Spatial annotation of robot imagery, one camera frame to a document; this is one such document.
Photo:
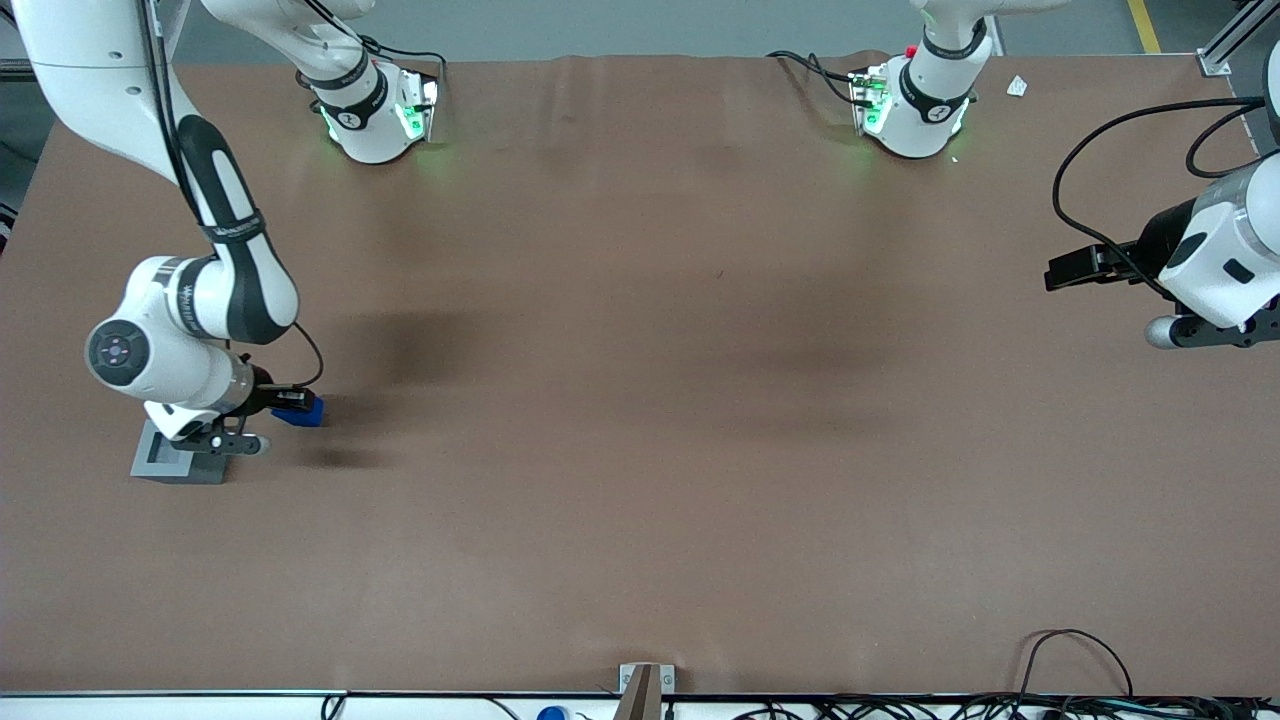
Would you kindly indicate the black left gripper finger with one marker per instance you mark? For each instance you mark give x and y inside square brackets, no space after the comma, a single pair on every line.
[1115,258]
[1070,275]

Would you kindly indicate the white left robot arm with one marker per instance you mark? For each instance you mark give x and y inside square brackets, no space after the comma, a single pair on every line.
[940,90]

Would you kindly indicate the blue plastic insert part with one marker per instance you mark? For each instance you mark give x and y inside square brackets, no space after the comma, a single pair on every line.
[305,416]

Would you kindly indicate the metal base connector plate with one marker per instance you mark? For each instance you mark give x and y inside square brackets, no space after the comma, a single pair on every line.
[432,105]
[866,100]

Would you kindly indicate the aluminium frame profile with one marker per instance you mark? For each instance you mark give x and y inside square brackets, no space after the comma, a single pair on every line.
[1225,45]

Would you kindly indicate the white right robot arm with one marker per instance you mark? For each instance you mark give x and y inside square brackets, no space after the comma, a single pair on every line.
[240,290]

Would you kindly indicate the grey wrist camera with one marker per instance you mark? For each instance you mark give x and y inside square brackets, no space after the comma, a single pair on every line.
[225,443]
[1165,332]

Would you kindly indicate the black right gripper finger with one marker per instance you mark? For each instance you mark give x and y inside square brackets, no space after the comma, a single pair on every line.
[308,397]
[282,398]

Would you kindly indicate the gray square base block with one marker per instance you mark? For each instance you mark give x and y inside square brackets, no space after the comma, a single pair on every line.
[160,465]

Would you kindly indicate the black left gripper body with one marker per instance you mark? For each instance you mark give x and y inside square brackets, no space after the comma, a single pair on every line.
[1163,238]

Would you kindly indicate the table cover sheet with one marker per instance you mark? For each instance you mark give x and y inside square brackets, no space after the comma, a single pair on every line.
[640,450]

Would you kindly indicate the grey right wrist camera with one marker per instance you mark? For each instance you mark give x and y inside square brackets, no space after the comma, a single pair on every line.
[225,443]

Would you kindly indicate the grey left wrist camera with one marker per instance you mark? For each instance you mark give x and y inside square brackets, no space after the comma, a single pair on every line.
[1165,332]

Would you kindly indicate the small white paper scrap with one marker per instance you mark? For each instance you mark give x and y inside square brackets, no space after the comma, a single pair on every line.
[1017,87]

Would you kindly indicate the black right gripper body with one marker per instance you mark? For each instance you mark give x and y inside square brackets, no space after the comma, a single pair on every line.
[263,397]

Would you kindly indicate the metal bracket with post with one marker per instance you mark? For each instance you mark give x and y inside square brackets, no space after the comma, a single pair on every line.
[645,690]

